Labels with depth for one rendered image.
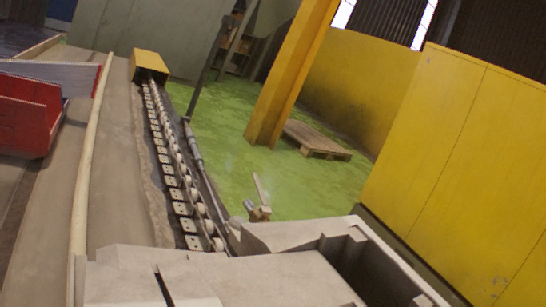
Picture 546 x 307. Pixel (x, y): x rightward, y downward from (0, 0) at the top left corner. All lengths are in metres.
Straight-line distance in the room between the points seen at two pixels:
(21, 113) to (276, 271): 0.66
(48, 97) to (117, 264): 0.70
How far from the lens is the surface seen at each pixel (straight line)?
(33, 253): 0.60
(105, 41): 5.87
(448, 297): 2.62
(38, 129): 0.82
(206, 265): 0.36
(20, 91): 0.99
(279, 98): 4.12
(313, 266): 0.40
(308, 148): 4.47
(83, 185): 0.72
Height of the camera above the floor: 1.16
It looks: 16 degrees down
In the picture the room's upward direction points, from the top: 24 degrees clockwise
